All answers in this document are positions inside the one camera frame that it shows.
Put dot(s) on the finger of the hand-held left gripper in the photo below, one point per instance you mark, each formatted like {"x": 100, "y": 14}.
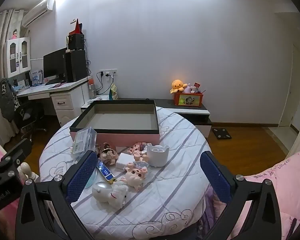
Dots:
{"x": 17, "y": 150}

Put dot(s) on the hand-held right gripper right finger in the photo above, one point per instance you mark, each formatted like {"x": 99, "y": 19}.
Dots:
{"x": 215, "y": 177}

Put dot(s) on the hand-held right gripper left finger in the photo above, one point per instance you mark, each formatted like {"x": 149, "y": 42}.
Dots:
{"x": 81, "y": 172}

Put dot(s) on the clear glass disc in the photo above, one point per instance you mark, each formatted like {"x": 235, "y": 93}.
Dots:
{"x": 93, "y": 180}

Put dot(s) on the clear plastic case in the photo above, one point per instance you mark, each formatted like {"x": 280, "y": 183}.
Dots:
{"x": 82, "y": 142}

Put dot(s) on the white unicorn figurine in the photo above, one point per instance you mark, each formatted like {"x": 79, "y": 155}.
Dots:
{"x": 107, "y": 193}

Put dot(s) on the pink animal figurine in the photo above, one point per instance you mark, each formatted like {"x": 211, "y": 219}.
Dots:
{"x": 135, "y": 176}

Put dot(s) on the white nose-shaped object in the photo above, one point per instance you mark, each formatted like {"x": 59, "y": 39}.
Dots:
{"x": 157, "y": 156}

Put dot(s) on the pink white block cat figure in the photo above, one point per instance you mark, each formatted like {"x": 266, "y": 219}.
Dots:
{"x": 138, "y": 148}

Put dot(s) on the white bedpost knob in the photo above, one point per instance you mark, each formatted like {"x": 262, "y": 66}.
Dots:
{"x": 27, "y": 170}

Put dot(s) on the small round figurine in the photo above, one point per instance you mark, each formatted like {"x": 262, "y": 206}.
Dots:
{"x": 108, "y": 155}

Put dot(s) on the black office chair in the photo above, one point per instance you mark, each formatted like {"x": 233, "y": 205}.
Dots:
{"x": 30, "y": 117}

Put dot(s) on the black bathroom scale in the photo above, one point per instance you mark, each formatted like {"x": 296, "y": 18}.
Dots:
{"x": 222, "y": 133}

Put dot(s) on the dark printed hoodie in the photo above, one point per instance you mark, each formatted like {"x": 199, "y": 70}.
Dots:
{"x": 6, "y": 97}

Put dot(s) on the small white box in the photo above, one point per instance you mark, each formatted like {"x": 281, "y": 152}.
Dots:
{"x": 124, "y": 161}

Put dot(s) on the white striped quilt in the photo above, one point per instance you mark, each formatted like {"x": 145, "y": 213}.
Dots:
{"x": 165, "y": 192}

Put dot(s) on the white desk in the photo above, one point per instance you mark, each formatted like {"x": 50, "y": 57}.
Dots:
{"x": 62, "y": 105}

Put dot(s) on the pink quilted blanket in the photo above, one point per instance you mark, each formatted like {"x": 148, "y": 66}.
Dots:
{"x": 285, "y": 175}

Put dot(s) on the blue box on desk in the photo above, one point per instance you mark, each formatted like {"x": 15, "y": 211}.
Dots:
{"x": 37, "y": 78}

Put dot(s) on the red toy box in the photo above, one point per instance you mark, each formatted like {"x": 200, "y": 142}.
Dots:
{"x": 188, "y": 100}

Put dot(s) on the orange-capped bottle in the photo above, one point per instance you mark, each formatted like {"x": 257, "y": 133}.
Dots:
{"x": 91, "y": 88}

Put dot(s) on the snack bag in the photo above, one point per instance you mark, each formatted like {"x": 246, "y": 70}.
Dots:
{"x": 113, "y": 91}

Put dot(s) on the purple plush toy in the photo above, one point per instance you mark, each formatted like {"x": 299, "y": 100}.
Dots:
{"x": 188, "y": 88}

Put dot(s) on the black computer monitor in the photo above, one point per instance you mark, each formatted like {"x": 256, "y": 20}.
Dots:
{"x": 53, "y": 63}

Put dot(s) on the orange octopus plush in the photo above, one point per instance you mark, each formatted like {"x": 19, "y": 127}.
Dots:
{"x": 178, "y": 86}

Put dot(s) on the black computer tower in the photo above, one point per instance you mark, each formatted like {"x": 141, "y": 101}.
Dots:
{"x": 76, "y": 66}

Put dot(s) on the small pink doll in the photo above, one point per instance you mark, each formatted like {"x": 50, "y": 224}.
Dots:
{"x": 14, "y": 34}

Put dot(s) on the white door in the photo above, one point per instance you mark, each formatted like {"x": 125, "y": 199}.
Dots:
{"x": 295, "y": 92}

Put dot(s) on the black speaker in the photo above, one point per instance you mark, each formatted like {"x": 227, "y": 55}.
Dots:
{"x": 76, "y": 42}

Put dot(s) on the white air conditioner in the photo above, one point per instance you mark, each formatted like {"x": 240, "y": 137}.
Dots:
{"x": 37, "y": 12}

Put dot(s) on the red triangular item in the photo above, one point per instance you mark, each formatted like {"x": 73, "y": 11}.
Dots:
{"x": 77, "y": 28}

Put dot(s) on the white wall cabinet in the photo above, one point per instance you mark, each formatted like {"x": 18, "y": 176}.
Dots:
{"x": 17, "y": 55}

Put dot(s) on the white wall outlets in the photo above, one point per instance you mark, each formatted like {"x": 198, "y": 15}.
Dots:
{"x": 108, "y": 73}

